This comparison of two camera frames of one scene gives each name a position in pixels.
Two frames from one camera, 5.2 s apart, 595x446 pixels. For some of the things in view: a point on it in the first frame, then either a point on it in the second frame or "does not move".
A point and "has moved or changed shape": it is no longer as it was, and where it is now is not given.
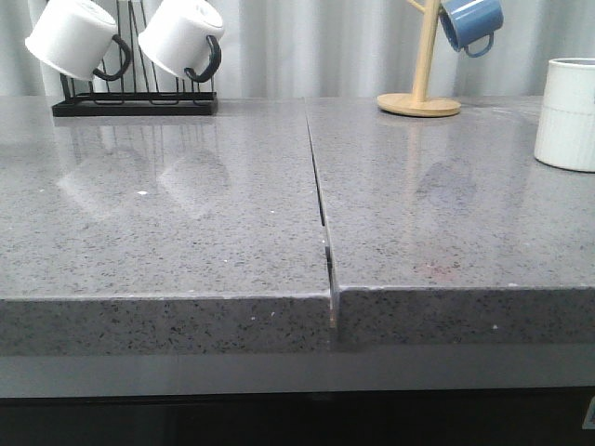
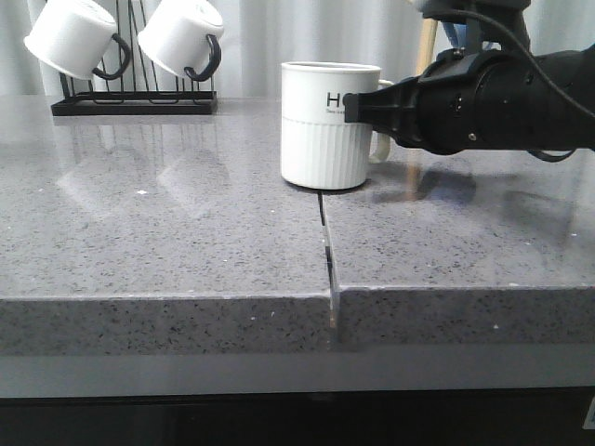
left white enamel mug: (75, 36) does not move
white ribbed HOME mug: (564, 135) has moved or changed shape
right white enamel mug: (182, 36) does not move
